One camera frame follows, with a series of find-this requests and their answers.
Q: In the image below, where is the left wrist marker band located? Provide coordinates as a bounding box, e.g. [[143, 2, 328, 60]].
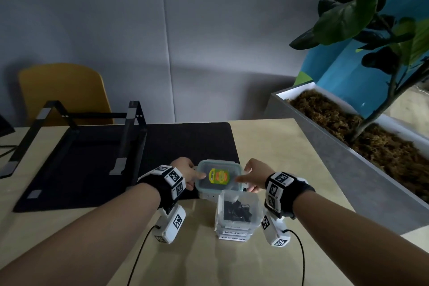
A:
[[137, 165, 187, 211]]

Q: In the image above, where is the heap of small binder clips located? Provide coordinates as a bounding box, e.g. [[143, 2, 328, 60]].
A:
[[223, 200, 252, 222]]

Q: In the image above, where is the wrist marker band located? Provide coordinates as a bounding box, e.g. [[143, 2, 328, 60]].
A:
[[137, 165, 187, 211], [264, 171, 315, 219]]

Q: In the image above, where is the brown moss filling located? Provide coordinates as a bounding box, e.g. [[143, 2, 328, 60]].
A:
[[288, 89, 429, 202]]

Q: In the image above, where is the person's left hand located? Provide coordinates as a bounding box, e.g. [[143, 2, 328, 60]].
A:
[[169, 156, 207, 192]]

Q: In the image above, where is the clear lid with green seal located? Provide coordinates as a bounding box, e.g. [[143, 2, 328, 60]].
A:
[[195, 159, 244, 194]]

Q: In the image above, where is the green leafy plant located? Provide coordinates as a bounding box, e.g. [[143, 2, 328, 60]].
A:
[[289, 0, 429, 142]]

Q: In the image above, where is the person's left forearm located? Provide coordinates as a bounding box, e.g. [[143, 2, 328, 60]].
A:
[[0, 182, 161, 286]]

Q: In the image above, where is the right wrist marker band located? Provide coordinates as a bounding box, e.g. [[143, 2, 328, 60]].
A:
[[264, 171, 315, 219]]

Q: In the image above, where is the black desk mat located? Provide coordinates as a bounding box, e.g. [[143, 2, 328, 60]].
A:
[[13, 122, 240, 213]]

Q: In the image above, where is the person's right forearm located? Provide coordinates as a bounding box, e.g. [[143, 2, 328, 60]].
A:
[[293, 190, 429, 286]]

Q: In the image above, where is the black metal laptop stand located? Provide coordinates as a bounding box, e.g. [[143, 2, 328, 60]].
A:
[[0, 101, 148, 189]]

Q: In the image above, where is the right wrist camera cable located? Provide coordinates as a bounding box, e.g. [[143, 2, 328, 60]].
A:
[[283, 228, 306, 286]]

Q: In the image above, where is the black computer monitor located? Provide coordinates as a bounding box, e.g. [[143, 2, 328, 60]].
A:
[[0, 113, 16, 137]]

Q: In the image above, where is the person's right hand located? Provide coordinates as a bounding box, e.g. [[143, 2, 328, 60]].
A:
[[234, 158, 276, 193]]

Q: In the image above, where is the yellow chair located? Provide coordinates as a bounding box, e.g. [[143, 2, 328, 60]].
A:
[[18, 63, 114, 127]]

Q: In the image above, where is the wrist white camera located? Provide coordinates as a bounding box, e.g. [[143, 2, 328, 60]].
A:
[[153, 203, 187, 244], [261, 210, 291, 248]]

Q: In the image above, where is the container labelled large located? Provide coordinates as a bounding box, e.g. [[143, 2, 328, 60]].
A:
[[199, 190, 222, 202]]

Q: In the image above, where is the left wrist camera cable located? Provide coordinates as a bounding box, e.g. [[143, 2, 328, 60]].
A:
[[126, 225, 161, 286]]

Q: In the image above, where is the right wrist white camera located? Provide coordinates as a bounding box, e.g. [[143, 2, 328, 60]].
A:
[[261, 210, 291, 248]]

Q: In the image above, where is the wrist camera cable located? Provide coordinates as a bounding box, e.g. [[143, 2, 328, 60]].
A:
[[126, 225, 161, 286], [283, 228, 306, 286]]

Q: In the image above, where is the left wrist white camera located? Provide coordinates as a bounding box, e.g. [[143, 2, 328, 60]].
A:
[[153, 203, 187, 244]]

